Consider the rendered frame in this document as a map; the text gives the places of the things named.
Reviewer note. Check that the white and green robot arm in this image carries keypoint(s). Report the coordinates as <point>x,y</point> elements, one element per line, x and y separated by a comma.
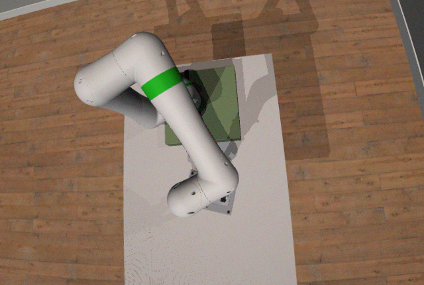
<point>142,58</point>

